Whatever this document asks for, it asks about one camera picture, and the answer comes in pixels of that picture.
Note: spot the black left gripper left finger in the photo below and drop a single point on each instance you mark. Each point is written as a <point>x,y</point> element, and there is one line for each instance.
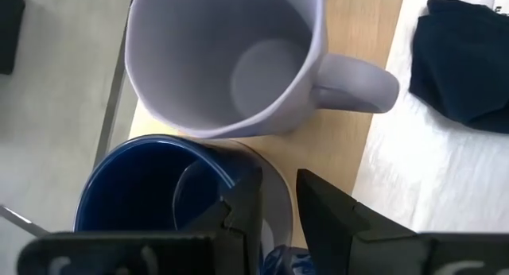
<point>238,227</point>

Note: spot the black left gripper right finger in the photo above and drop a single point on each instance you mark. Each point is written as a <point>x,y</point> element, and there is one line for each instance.
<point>338,235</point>

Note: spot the dark blue mug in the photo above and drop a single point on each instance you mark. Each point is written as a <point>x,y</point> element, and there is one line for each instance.
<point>135,187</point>

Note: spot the pale grey mug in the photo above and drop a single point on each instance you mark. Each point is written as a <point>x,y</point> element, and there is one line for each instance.
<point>199,56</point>

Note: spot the wooden shelf with black legs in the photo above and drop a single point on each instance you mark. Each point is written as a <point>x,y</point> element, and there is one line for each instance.
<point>338,148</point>

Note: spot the dark navy cloth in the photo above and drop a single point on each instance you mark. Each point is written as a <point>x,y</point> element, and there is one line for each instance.
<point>465,64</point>

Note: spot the black metal table frame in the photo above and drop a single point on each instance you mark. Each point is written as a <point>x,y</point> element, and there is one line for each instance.
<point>10,32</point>

